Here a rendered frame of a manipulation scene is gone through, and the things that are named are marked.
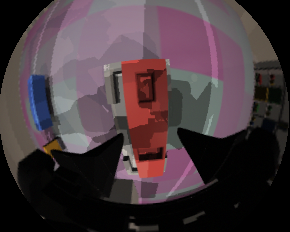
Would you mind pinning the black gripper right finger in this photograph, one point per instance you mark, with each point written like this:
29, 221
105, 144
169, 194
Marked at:
208, 153

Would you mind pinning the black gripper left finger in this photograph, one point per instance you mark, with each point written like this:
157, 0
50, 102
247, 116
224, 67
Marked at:
97, 166

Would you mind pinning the beige flat plate with corner guides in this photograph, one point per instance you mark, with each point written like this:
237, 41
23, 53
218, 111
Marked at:
115, 96

